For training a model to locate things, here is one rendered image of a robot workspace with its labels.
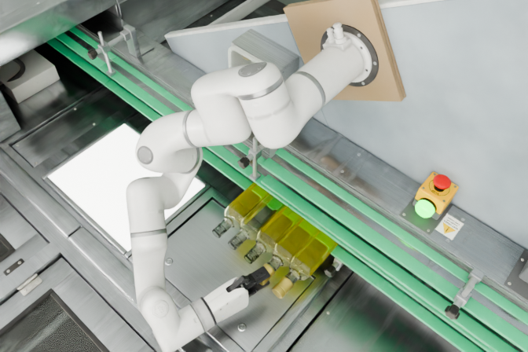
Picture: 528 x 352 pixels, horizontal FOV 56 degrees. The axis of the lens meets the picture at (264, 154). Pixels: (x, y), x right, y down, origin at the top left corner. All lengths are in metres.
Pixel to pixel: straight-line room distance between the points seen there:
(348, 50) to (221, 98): 0.31
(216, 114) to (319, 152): 0.41
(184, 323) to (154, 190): 0.31
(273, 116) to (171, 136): 0.26
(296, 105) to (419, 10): 0.30
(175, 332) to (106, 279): 0.37
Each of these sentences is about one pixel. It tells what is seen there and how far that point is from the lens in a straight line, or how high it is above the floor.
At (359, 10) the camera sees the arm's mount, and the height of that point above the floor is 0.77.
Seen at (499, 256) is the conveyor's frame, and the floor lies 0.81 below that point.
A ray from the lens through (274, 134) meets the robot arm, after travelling 0.98.
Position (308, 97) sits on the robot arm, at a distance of 1.02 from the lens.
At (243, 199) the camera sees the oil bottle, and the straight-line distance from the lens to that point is 1.39.
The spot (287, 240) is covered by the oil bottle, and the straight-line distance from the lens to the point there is 1.32.
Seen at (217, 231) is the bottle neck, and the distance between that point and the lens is 1.35.
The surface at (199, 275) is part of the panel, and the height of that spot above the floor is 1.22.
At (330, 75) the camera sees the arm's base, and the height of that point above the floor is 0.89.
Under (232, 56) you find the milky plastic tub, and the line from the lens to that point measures 1.38.
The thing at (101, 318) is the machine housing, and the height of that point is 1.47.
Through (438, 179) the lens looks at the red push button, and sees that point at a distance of 1.22.
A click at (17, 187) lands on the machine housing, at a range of 1.76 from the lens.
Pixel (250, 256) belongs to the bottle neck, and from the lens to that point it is 1.31.
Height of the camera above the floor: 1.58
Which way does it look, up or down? 29 degrees down
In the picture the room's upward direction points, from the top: 131 degrees counter-clockwise
